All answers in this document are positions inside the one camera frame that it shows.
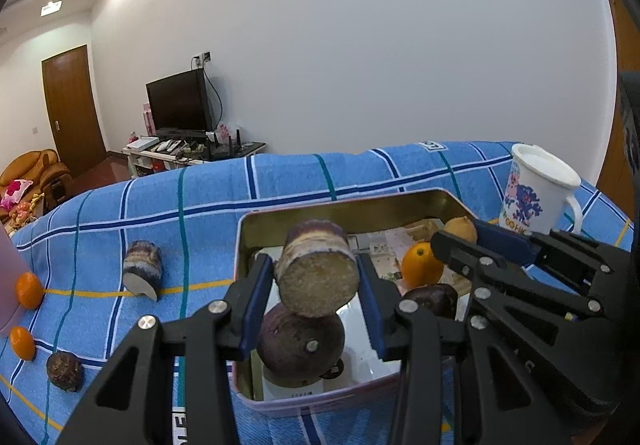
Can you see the white printed mug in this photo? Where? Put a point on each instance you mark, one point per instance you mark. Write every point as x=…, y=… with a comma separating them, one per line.
x=542, y=195

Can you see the orange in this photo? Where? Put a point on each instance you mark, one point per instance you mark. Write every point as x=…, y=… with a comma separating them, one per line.
x=27, y=290
x=22, y=342
x=422, y=265

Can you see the purple electric kettle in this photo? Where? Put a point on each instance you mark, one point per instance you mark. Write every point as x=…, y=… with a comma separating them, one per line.
x=7, y=285

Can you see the pink flowered pillow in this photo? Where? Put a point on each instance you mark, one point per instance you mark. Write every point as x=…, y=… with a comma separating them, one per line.
x=17, y=187

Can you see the square ceiling light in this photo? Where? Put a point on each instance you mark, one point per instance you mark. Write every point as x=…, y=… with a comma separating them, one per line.
x=51, y=7

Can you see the pink tin box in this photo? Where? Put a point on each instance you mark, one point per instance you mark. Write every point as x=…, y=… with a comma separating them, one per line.
x=340, y=207

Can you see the black television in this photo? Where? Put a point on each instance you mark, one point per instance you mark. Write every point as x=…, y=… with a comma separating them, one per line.
x=177, y=100

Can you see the pink printed bag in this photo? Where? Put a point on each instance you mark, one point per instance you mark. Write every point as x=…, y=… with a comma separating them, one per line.
x=223, y=131

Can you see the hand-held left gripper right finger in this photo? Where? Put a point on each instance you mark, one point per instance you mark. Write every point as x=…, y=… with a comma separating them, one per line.
x=372, y=310

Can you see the white television stand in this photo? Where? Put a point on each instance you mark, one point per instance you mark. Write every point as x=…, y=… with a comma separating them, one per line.
x=145, y=165

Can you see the cut taro chunk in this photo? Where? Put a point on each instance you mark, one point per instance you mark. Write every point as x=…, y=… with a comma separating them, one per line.
x=317, y=280

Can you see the pink carton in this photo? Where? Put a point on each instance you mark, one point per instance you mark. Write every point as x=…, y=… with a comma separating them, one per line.
x=148, y=120

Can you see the notched taro chunk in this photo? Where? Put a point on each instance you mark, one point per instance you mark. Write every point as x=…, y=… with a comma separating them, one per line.
x=143, y=270

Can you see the dark brown round fruit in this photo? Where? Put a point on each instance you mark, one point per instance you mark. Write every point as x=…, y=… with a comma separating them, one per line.
x=432, y=300
x=64, y=371

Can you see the brown wooden door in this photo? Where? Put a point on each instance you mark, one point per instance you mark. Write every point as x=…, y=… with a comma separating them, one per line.
x=70, y=115

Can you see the brown leather sofa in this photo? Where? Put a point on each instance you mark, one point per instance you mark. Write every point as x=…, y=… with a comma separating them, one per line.
x=35, y=162

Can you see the printed paper cards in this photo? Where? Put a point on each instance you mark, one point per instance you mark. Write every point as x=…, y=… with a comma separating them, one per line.
x=385, y=245

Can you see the small tan round fruit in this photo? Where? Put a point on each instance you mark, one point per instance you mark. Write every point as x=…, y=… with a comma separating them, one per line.
x=460, y=227

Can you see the black router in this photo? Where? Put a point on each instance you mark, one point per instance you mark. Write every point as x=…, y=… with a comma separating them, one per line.
x=227, y=149

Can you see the blue plaid blanket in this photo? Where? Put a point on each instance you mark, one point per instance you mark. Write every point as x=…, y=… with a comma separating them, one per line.
x=200, y=190

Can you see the large purple round fruit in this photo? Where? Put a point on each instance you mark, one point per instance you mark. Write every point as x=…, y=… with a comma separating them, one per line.
x=290, y=350

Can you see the wall socket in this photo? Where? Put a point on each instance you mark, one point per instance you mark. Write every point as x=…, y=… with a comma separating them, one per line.
x=202, y=59

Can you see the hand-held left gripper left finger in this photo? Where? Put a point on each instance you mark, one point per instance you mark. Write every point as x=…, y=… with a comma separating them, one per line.
x=252, y=305

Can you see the white flat device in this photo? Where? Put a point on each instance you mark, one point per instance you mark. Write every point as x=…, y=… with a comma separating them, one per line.
x=140, y=142

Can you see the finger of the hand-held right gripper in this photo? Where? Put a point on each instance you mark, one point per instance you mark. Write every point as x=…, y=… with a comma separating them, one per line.
x=500, y=237
x=480, y=275

